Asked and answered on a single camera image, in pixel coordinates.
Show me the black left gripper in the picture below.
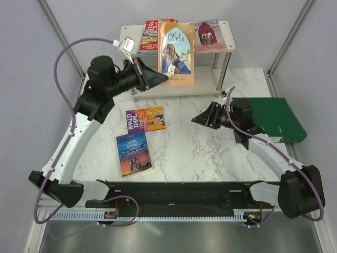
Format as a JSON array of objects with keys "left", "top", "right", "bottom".
[{"left": 106, "top": 57, "right": 169, "bottom": 98}]

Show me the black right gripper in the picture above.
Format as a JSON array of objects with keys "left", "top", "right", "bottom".
[{"left": 191, "top": 101, "right": 240, "bottom": 130}]

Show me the Why Do Dogs Bark book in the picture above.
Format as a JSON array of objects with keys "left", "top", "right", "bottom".
[{"left": 136, "top": 50, "right": 157, "bottom": 55}]

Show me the red 13-Storey Treehouse book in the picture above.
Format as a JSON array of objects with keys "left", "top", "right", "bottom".
[{"left": 137, "top": 18, "right": 177, "bottom": 51}]

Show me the Roald Dahl Charlie book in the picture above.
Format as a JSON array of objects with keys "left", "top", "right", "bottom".
[{"left": 126, "top": 106, "right": 166, "bottom": 134}]

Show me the tan Othello book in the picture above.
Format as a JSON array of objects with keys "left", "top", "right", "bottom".
[{"left": 157, "top": 21, "right": 195, "bottom": 86}]

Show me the green lever arch file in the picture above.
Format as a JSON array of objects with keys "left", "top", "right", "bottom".
[{"left": 230, "top": 98, "right": 307, "bottom": 143}]

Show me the blue Jane Eyre book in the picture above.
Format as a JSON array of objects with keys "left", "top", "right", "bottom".
[{"left": 116, "top": 131, "right": 154, "bottom": 178}]

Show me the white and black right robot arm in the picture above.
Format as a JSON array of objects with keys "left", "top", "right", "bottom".
[{"left": 191, "top": 99, "right": 325, "bottom": 221}]

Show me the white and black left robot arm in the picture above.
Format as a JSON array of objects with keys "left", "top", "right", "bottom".
[{"left": 28, "top": 56, "right": 168, "bottom": 208}]

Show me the white two-tier shelf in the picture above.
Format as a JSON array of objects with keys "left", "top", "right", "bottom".
[{"left": 131, "top": 21, "right": 236, "bottom": 101}]

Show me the red castle picture book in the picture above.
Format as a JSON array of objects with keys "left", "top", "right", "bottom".
[{"left": 190, "top": 19, "right": 227, "bottom": 54}]

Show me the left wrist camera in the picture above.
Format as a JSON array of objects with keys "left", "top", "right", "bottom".
[{"left": 113, "top": 36, "right": 135, "bottom": 64}]

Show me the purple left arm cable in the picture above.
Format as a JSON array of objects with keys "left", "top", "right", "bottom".
[{"left": 33, "top": 37, "right": 140, "bottom": 240}]

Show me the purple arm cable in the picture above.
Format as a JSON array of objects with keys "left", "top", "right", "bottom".
[
  {"left": 33, "top": 37, "right": 140, "bottom": 240},
  {"left": 225, "top": 86, "right": 326, "bottom": 228}
]

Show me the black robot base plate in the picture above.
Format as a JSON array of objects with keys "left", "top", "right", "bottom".
[{"left": 85, "top": 181, "right": 272, "bottom": 216}]

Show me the light blue cable duct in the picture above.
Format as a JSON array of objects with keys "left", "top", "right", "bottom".
[{"left": 51, "top": 210, "right": 262, "bottom": 222}]

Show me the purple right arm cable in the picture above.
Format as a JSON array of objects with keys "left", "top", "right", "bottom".
[{"left": 225, "top": 86, "right": 326, "bottom": 228}]

